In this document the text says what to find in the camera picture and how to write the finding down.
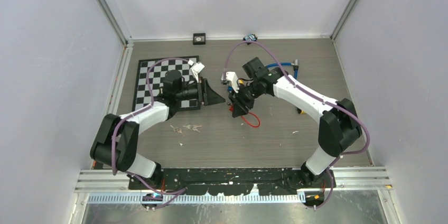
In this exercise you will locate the small blue toy car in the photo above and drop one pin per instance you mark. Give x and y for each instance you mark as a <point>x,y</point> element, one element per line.
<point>250,37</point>

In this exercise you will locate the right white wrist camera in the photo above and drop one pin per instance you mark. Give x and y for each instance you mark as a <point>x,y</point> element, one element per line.
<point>230,79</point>

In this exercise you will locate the silver key bunch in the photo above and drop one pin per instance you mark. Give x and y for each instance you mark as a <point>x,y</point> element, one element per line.
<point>195,128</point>
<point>177,130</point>

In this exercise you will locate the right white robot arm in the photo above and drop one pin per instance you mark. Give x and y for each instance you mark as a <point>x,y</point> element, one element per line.
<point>339,126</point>

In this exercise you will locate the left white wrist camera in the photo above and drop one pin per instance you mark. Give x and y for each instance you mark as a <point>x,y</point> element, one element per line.
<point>195,69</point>

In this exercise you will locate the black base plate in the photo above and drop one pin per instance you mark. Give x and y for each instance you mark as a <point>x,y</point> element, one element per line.
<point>231,181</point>

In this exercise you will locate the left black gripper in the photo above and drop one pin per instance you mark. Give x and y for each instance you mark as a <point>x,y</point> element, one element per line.
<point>206,95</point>

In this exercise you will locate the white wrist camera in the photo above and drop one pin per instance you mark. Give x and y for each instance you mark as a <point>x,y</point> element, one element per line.
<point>230,79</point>
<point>195,69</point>

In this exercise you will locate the silver key bunch left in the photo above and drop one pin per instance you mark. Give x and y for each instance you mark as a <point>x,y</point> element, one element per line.
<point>177,130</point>

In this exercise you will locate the black white chessboard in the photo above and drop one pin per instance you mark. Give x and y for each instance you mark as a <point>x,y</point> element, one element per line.
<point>153,80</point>

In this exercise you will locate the red cable padlock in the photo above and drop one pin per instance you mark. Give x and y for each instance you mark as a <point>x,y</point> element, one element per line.
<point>251,120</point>

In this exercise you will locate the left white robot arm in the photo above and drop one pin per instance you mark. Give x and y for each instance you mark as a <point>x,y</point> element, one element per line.
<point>117,138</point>

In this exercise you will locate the blue cable lock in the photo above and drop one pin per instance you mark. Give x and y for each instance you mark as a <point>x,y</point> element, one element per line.
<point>287,66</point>

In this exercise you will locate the small black square box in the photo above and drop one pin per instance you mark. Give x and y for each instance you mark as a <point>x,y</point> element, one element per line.
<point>199,39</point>

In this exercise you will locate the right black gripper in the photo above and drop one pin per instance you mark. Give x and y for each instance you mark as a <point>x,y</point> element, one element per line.
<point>239,103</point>

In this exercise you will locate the silver key bunch right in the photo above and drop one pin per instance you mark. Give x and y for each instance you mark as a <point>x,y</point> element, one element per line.
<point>195,128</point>

